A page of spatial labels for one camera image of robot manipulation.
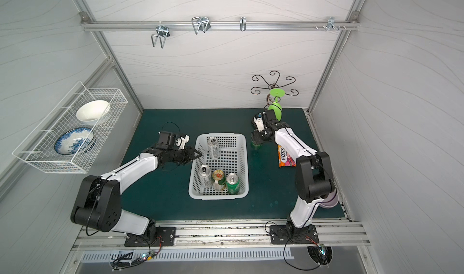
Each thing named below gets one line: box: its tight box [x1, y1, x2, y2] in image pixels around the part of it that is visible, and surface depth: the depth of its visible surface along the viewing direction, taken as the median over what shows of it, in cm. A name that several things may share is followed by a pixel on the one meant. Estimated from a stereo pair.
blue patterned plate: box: [54, 126, 96, 156], surface depth 65 cm
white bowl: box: [76, 100, 111, 125], surface depth 73 cm
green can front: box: [225, 172, 241, 195], surface depth 80 cm
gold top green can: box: [211, 168, 226, 192], surface depth 81 cm
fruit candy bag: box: [277, 144, 297, 168], surface depth 97 cm
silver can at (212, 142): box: [207, 135, 219, 160], surface depth 90 cm
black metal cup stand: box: [250, 70, 300, 105], surface depth 90 cm
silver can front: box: [198, 164, 213, 188], surface depth 80 cm
